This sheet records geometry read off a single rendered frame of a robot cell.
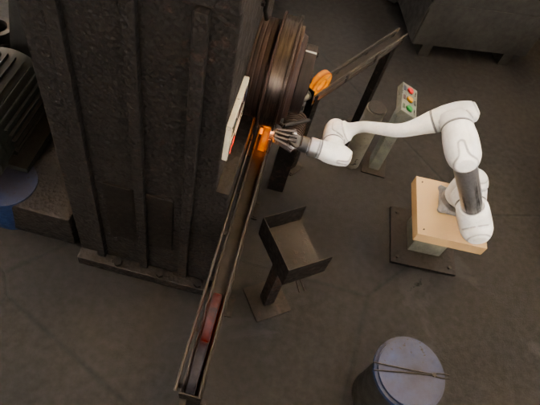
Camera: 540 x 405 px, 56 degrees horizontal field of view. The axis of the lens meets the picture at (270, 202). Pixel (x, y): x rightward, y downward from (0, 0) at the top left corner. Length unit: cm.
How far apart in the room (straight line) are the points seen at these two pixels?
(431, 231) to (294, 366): 99
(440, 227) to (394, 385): 90
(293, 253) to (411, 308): 100
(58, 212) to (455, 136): 187
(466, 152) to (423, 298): 118
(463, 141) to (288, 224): 80
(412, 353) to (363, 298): 62
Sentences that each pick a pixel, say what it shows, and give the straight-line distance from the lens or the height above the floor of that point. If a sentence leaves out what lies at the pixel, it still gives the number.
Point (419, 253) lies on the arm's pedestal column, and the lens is 316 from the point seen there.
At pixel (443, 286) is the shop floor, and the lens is 315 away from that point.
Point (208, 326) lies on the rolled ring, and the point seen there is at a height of 74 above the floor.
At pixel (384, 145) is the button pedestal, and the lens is 324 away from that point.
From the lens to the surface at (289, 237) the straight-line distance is 223.
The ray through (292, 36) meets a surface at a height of 134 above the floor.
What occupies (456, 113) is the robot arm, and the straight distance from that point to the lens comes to 222.
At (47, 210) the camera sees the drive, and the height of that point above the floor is 25.
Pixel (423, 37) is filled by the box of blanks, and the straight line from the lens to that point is 433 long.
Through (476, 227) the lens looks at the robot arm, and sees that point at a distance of 260.
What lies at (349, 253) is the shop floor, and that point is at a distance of 300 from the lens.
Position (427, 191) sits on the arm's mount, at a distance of 289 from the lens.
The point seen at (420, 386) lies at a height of 43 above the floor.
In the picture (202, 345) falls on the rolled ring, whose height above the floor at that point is 73.
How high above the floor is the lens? 249
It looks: 55 degrees down
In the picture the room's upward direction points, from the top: 18 degrees clockwise
